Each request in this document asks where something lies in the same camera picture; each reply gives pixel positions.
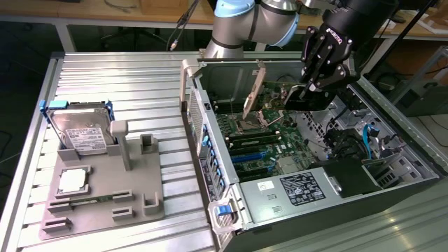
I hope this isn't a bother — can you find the blue data wire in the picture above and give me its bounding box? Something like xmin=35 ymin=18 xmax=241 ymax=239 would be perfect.
xmin=362 ymin=122 xmax=379 ymax=161

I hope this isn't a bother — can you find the RAM stick with white label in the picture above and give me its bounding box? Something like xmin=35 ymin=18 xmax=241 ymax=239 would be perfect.
xmin=227 ymin=132 xmax=283 ymax=149

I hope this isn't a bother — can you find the wooden desk with white frame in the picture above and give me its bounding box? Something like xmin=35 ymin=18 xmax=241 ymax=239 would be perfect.
xmin=0 ymin=0 xmax=448 ymax=74

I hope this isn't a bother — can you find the thin metal locking lever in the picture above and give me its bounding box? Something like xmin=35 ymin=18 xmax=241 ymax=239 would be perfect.
xmin=230 ymin=86 xmax=238 ymax=116

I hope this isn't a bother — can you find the hard disk in blue caddy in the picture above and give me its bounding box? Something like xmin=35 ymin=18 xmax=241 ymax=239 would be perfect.
xmin=39 ymin=99 xmax=119 ymax=158

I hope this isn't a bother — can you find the open black PC case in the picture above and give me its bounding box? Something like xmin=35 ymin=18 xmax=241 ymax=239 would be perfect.
xmin=179 ymin=51 xmax=448 ymax=252

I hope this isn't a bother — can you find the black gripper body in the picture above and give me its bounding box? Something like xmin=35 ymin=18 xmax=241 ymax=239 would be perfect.
xmin=321 ymin=0 xmax=401 ymax=66

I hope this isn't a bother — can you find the grey plastic parts rack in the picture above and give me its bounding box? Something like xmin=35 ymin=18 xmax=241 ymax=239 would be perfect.
xmin=41 ymin=120 xmax=166 ymax=241

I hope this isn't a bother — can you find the bare green RAM stick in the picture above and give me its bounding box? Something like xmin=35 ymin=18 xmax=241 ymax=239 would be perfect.
xmin=70 ymin=194 xmax=117 ymax=207

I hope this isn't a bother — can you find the robot cable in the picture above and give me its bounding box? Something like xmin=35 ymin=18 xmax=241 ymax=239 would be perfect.
xmin=170 ymin=0 xmax=201 ymax=51

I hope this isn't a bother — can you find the black monitor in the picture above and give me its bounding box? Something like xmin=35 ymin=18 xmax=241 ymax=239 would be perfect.
xmin=399 ymin=0 xmax=439 ymax=13

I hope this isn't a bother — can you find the brown cardboard box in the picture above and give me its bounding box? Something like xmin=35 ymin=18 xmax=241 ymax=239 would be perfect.
xmin=429 ymin=6 xmax=448 ymax=27

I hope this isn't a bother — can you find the green motherboard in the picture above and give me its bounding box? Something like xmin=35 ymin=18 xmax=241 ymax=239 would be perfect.
xmin=215 ymin=101 xmax=318 ymax=182

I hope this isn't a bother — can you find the loose green circuit board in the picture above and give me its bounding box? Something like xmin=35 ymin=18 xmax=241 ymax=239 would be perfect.
xmin=298 ymin=6 xmax=326 ymax=16

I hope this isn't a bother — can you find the metal socket cover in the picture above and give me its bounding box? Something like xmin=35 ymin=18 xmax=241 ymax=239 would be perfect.
xmin=258 ymin=107 xmax=287 ymax=126

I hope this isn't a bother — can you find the blue expansion slot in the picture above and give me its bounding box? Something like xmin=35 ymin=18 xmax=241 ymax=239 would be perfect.
xmin=231 ymin=152 xmax=270 ymax=164

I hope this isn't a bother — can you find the aluminium profile frame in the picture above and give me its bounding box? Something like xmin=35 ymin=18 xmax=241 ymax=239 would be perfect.
xmin=390 ymin=46 xmax=448 ymax=119

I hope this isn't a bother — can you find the CPU socket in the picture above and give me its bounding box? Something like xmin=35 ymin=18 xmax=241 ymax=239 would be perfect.
xmin=235 ymin=113 xmax=269 ymax=134

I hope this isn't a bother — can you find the black plastic shroud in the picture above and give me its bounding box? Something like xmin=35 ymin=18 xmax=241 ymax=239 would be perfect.
xmin=310 ymin=159 xmax=386 ymax=200

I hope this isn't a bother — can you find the silver chipset heatsink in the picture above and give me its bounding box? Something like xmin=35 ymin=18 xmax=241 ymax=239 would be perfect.
xmin=278 ymin=157 xmax=305 ymax=174

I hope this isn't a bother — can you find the perforated metal drive cage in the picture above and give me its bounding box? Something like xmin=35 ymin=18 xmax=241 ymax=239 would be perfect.
xmin=297 ymin=109 xmax=351 ymax=137

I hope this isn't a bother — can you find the black tripod pole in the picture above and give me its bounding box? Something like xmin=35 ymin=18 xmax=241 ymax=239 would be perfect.
xmin=359 ymin=0 xmax=441 ymax=73

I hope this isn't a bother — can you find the black Nvidia graphics card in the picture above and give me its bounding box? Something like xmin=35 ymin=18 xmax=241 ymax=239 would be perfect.
xmin=243 ymin=59 xmax=338 ymax=119

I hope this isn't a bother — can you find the grey power supply unit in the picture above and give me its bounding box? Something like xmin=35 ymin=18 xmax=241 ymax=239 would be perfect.
xmin=241 ymin=167 xmax=345 ymax=224

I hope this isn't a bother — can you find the long black expansion slot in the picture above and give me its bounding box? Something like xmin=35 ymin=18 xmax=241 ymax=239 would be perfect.
xmin=238 ymin=167 xmax=271 ymax=180

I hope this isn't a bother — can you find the metal disk bay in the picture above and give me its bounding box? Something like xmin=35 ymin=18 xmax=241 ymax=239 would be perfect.
xmin=361 ymin=151 xmax=427 ymax=190

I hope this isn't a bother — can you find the silver CPU chip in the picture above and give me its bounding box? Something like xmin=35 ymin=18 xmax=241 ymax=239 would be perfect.
xmin=58 ymin=169 xmax=90 ymax=194

